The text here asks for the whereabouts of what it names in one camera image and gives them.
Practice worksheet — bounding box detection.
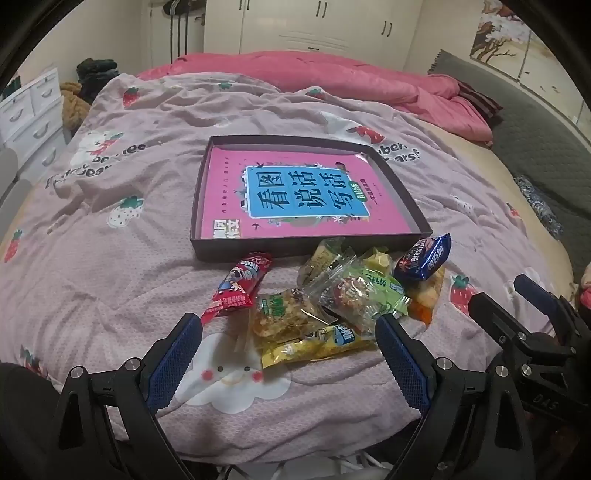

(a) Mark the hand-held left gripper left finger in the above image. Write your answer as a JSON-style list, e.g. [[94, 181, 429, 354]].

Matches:
[[46, 314, 204, 480]]

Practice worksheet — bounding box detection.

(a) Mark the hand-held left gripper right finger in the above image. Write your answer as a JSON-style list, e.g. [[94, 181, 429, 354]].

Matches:
[[375, 315, 536, 480]]

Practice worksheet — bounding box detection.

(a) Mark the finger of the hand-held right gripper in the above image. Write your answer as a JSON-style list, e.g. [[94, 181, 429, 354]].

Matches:
[[515, 274, 578, 330], [468, 292, 532, 352]]

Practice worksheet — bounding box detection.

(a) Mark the orange cracker packet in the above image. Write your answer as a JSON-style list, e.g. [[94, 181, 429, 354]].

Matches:
[[409, 267, 447, 322]]

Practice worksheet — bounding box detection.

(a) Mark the green snack packet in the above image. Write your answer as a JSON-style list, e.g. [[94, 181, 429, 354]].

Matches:
[[344, 258, 413, 324]]

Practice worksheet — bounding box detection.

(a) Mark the yellow snack packet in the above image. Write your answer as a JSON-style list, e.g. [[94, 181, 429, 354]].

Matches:
[[261, 324, 378, 369]]

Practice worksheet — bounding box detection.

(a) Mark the clear mixed biscuit packet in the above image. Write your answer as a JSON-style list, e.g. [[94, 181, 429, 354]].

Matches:
[[306, 272, 393, 334]]

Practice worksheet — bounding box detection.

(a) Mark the blue snack packet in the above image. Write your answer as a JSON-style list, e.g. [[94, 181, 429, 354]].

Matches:
[[393, 233, 452, 280]]

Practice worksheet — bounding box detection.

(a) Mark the red snack packet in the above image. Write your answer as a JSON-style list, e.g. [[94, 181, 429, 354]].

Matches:
[[202, 252, 273, 324]]

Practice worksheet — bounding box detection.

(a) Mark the small yellow candy packet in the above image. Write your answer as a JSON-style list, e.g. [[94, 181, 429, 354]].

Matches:
[[365, 247, 394, 271]]

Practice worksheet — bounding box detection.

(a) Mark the clear crispy rice snack packet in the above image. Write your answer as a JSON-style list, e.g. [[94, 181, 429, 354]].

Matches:
[[249, 288, 324, 339]]

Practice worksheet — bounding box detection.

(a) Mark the round biscuit packet green label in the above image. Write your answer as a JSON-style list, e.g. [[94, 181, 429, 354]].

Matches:
[[298, 237, 357, 288]]

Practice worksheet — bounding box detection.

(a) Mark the dark shallow cardboard box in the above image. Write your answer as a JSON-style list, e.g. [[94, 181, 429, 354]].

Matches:
[[190, 135, 433, 262]]

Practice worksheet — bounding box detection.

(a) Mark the blue patterned cloth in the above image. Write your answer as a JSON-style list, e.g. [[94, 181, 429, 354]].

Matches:
[[514, 174, 565, 239]]

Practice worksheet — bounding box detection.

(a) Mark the beige bed sheet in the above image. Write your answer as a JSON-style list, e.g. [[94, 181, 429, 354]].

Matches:
[[416, 115, 578, 287]]

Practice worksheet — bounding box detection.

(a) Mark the grey quilted mat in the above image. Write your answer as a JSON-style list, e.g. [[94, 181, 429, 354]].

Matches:
[[429, 48, 591, 289]]

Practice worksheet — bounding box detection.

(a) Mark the pink book with blue label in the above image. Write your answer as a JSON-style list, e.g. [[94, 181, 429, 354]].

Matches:
[[202, 148, 416, 240]]

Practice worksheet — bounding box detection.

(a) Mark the dark striped cloth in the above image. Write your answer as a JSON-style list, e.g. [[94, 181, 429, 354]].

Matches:
[[456, 80, 504, 128]]

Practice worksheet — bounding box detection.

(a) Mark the blossom print sliding door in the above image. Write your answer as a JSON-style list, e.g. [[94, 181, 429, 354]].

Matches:
[[468, 0, 591, 132]]

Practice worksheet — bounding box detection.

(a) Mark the brown plush toy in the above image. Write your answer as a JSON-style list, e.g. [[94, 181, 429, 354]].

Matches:
[[59, 82, 93, 136]]

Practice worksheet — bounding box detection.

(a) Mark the white drawer cabinet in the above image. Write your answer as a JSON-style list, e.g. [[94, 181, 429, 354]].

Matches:
[[0, 68, 71, 185]]

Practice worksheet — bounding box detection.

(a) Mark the dark clothes pile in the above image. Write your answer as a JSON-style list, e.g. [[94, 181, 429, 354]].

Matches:
[[76, 58, 122, 103]]

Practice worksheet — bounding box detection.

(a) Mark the pink quilt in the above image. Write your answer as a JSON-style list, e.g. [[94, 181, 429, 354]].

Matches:
[[136, 50, 495, 147]]

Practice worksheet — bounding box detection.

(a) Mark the coat rack with clothes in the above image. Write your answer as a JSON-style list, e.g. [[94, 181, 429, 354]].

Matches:
[[161, 0, 191, 62]]

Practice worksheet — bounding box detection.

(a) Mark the white wardrobe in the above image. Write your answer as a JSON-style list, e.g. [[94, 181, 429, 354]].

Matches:
[[203, 0, 422, 73]]

